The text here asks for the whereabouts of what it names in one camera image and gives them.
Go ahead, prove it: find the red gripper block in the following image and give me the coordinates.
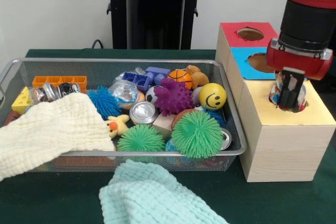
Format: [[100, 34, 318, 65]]
[[265, 38, 334, 111]]

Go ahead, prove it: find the multicolour patchwork print cloth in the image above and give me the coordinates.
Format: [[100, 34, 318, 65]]
[[269, 73, 308, 112]]

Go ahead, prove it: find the green spiky ball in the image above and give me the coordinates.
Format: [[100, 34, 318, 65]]
[[171, 110, 224, 159], [117, 124, 165, 154]]

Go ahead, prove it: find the mint green knitted cloth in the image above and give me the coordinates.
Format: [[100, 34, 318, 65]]
[[100, 160, 226, 224]]

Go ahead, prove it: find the cream knitted cloth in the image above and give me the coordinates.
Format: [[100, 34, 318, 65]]
[[0, 92, 116, 182]]

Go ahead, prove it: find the wooden box with three holes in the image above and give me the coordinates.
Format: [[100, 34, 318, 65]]
[[215, 22, 336, 183]]

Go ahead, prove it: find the yellow smiley face ball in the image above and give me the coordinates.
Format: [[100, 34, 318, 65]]
[[198, 83, 227, 111]]

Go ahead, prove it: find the silver drink can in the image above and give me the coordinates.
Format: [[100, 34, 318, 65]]
[[219, 130, 232, 151]]

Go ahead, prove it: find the orange toy basketball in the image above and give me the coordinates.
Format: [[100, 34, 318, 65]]
[[167, 69, 193, 91]]

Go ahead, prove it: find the brown toy football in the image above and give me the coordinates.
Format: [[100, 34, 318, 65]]
[[172, 109, 193, 128]]

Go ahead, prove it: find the purple spiky ball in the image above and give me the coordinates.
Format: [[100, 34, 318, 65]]
[[154, 79, 194, 117]]

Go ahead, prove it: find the yellow duck plush toy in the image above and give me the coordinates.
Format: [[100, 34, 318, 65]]
[[107, 115, 130, 137]]

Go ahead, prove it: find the blue spiky ball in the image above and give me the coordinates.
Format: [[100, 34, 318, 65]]
[[87, 87, 121, 120]]

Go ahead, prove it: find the orange plastic tray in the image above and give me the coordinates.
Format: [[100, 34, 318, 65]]
[[32, 76, 88, 91]]

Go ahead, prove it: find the yellow cheese wedge toy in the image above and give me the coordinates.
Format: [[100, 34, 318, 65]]
[[12, 86, 32, 114]]

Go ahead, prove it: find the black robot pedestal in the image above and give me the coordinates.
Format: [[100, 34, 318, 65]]
[[101, 0, 212, 50]]

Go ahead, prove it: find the black cable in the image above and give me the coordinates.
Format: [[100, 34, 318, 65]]
[[92, 39, 106, 50]]

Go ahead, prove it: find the shallow wire mesh bin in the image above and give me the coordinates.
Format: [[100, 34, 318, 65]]
[[0, 58, 248, 173]]

